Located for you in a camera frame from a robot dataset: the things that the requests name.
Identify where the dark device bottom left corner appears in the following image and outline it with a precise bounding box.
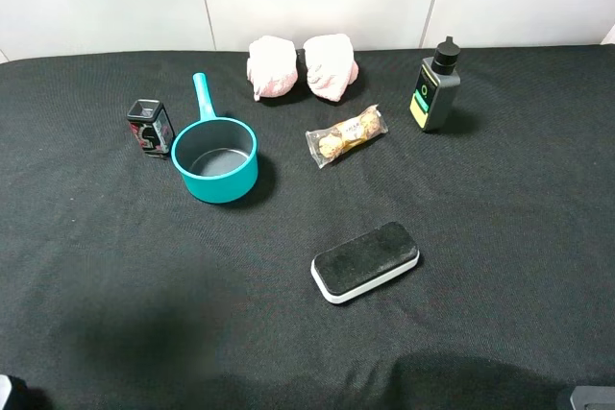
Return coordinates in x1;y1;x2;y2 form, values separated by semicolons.
0;374;48;410

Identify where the wrapped chocolate balls pack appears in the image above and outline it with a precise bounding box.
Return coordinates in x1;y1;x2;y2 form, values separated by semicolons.
305;105;388;169

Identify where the small black tin box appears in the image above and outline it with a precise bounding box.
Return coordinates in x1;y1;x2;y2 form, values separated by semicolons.
127;99;175;157

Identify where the grey device bottom right corner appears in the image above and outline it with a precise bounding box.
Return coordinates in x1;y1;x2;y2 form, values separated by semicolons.
556;386;615;410

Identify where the teal saucepan with handle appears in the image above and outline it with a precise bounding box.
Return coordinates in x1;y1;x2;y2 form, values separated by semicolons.
171;73;258;204

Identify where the grey bottle black cap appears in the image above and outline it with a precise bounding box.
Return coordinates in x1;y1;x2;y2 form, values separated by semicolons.
409;36;460;133

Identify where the black white board eraser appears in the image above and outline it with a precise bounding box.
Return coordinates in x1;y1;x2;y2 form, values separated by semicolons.
310;222;421;304

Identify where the black tablecloth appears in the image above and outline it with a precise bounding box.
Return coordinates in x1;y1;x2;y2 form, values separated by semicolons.
1;45;614;409

